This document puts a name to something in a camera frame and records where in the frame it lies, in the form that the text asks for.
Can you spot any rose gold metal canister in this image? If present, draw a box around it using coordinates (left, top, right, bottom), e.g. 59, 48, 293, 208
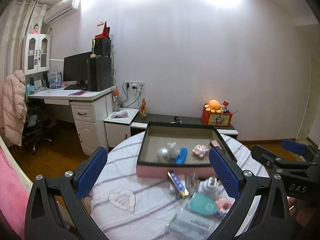
209, 140, 221, 148

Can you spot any blue plastic case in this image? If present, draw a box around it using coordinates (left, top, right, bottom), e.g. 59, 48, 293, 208
175, 148, 188, 165

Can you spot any white piggy figurine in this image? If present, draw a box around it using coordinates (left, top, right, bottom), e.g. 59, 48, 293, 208
157, 142, 180, 164

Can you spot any white pink brick cat figure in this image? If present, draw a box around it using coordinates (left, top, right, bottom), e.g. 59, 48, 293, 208
215, 197, 233, 217

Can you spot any right hand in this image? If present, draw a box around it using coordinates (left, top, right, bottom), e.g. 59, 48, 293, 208
287, 197, 319, 228

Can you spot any white travel plug adapter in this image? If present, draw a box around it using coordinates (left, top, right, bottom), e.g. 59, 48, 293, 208
199, 176, 223, 201

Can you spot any clear dental floss bag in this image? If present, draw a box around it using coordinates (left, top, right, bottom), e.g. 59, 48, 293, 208
167, 208, 220, 239

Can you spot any teal round floss case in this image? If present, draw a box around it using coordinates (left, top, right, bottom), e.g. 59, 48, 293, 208
188, 192, 217, 217

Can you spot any white striped bed quilt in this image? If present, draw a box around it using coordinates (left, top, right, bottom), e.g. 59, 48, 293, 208
89, 130, 270, 240

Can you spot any small clear glass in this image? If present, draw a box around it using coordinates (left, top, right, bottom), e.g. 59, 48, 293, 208
185, 173, 199, 195

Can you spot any blue toothpaste tube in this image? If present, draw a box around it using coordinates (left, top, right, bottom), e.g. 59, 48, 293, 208
167, 171, 189, 198

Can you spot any black office chair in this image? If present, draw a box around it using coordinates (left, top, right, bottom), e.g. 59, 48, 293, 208
22, 105, 53, 155

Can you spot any red cartoon box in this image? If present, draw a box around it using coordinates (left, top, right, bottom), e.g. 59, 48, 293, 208
201, 108, 233, 127

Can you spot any pink black storage box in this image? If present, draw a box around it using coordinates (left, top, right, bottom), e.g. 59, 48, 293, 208
136, 122, 236, 179

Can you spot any orange octopus plush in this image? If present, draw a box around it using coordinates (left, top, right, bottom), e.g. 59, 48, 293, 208
204, 100, 222, 113

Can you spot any pink puffer jacket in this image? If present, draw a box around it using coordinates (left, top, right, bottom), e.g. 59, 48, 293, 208
1, 70, 27, 146

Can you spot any white nightstand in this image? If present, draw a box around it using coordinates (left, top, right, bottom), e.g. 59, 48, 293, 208
104, 108, 138, 148

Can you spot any white desk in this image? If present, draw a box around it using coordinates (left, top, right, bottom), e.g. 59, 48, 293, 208
28, 86, 116, 155

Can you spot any black low shelf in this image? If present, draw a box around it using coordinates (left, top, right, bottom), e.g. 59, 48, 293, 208
130, 114, 239, 139

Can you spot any orange cap bottle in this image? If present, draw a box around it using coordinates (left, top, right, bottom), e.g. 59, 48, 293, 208
112, 89, 121, 112

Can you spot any black computer monitor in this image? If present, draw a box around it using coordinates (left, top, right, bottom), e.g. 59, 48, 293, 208
63, 52, 91, 90

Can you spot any black computer tower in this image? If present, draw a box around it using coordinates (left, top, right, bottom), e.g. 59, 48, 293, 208
87, 56, 112, 92

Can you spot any white glass door cabinet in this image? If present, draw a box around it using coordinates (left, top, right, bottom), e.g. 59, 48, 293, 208
21, 34, 51, 75

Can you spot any black speaker box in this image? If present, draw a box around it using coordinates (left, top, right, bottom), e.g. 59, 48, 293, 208
92, 37, 111, 57

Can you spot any air conditioner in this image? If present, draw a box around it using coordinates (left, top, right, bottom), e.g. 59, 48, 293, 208
44, 0, 80, 24

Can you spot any wall power outlet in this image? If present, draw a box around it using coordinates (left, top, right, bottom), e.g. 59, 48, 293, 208
124, 81, 145, 89

